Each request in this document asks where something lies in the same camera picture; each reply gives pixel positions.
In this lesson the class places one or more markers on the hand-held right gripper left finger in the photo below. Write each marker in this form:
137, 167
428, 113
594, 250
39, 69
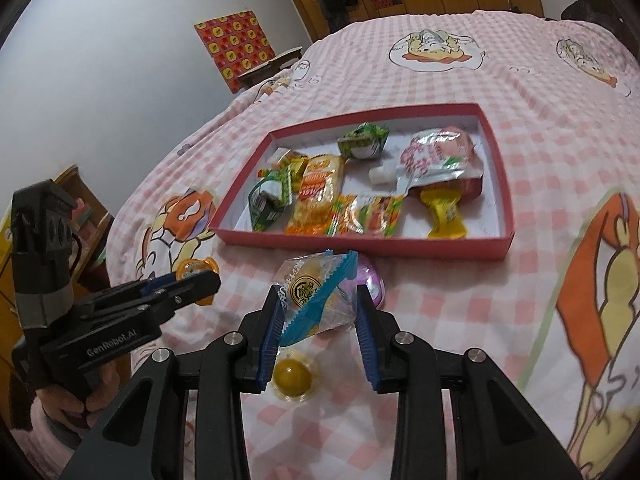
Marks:
270, 340

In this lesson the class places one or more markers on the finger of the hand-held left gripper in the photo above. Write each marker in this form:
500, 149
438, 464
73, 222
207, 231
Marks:
195, 287
157, 282

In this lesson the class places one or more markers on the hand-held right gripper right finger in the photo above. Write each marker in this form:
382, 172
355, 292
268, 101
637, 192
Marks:
365, 345

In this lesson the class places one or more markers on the orange jelly cup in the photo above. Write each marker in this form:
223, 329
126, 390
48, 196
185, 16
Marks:
192, 266

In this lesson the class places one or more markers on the clear blue-edged pastry packet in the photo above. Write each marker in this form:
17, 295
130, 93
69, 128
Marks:
310, 295

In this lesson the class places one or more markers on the red cardboard box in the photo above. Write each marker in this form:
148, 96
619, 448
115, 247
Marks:
350, 247

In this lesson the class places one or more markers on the large green snack packet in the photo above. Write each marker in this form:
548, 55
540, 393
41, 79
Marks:
267, 205

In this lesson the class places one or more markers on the clear jelly cup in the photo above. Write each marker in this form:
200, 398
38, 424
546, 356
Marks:
367, 215

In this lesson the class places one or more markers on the rainbow candy strip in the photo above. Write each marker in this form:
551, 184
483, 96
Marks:
338, 215
393, 210

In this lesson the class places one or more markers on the small green snack packet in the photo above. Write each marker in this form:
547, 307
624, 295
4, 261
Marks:
365, 140
277, 162

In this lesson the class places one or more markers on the yellow candy packet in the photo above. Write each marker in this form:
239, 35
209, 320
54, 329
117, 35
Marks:
445, 215
298, 170

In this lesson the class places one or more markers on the person's left hand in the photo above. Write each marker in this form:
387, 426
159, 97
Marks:
65, 407

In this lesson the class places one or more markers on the yellow jelly cup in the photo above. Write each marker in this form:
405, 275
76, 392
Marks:
295, 375

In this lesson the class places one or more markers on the purple plastic tub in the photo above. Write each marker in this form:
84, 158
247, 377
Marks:
372, 280

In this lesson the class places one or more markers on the wooden side cabinet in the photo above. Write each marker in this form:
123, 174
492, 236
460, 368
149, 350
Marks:
92, 220

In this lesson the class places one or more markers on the orange snack packet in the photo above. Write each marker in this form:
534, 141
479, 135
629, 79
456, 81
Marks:
315, 195

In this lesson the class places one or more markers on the pink jelly pouch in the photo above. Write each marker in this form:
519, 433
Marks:
430, 160

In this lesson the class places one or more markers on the wooden bedside table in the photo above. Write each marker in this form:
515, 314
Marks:
260, 72

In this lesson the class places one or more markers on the red yellow patterned cloth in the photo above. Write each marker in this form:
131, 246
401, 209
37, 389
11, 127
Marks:
235, 50

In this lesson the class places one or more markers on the pink checked printed blanket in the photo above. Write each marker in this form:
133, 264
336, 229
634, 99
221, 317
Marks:
450, 60

